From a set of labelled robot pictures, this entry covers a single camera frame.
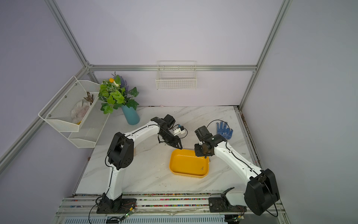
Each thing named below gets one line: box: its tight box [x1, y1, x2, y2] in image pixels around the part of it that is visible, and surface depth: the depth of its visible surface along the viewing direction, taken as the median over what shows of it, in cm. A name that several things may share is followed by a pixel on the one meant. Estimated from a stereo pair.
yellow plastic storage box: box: [169, 148, 210, 179], surface depth 90 cm
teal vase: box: [121, 105, 140, 126], surface depth 109 cm
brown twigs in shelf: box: [83, 91, 94, 106], surface depth 84 cm
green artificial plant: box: [98, 71, 140, 115], surface depth 85 cm
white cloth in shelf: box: [70, 98, 91, 123], surface depth 79 cm
